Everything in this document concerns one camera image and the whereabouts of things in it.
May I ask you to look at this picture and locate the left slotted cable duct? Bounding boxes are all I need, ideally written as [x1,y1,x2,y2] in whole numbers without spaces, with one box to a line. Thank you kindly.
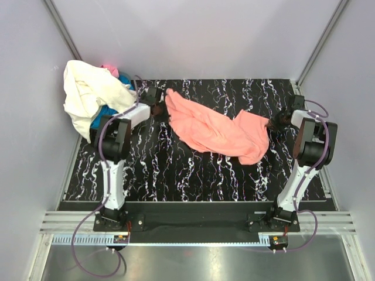
[52,234,129,246]

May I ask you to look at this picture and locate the slotted cable duct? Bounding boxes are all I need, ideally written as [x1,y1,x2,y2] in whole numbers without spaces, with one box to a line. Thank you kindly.
[258,232,289,245]
[52,234,129,246]

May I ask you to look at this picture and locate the salmon pink t shirt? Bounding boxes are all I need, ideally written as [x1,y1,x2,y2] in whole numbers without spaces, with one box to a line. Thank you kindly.
[165,88,270,165]

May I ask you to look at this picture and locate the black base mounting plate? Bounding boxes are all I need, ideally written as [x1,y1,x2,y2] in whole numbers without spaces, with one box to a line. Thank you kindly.
[93,202,300,244]

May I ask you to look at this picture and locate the cream t shirt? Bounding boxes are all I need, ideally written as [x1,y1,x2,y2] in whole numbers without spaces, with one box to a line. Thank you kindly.
[63,60,136,143]

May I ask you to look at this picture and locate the right slotted cable duct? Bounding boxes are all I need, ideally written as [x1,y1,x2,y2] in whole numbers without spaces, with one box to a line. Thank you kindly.
[258,232,289,245]

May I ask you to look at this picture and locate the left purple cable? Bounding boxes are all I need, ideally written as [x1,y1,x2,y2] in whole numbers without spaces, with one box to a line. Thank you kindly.
[71,75,144,277]

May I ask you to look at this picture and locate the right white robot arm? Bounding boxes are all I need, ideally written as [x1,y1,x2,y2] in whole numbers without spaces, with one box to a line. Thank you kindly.
[264,95,338,232]

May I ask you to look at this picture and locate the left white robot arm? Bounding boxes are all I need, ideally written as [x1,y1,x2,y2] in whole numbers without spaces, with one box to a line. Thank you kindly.
[94,87,164,232]

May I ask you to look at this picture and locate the blue t shirt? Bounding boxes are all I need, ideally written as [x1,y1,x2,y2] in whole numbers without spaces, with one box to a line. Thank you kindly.
[90,72,134,129]

